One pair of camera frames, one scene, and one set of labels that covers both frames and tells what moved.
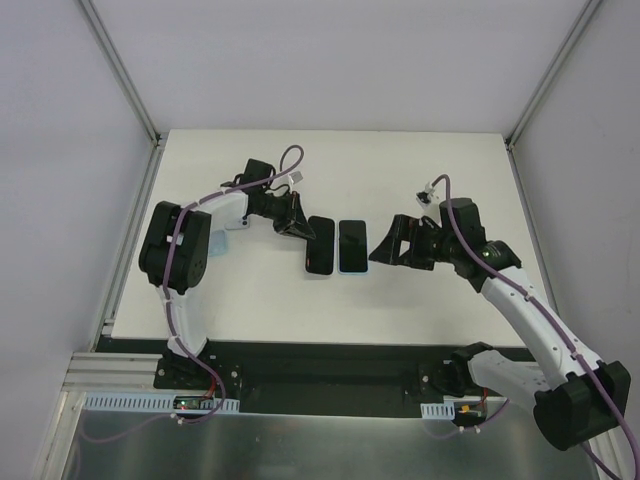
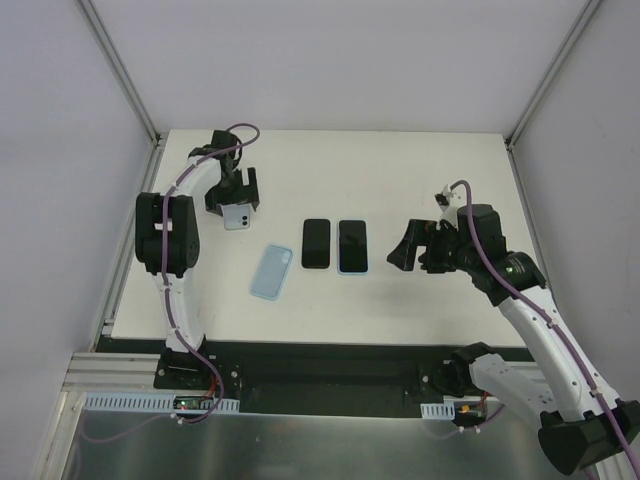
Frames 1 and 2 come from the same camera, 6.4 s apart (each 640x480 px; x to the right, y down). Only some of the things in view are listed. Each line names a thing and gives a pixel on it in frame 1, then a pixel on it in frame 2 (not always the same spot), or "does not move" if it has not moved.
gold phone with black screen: [353, 246] does not move
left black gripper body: [290, 214] -> [232, 196]
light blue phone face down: [240, 224] does not move
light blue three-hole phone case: [353, 251] does not move
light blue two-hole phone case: [218, 243] -> [272, 273]
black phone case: [320, 251] does not move
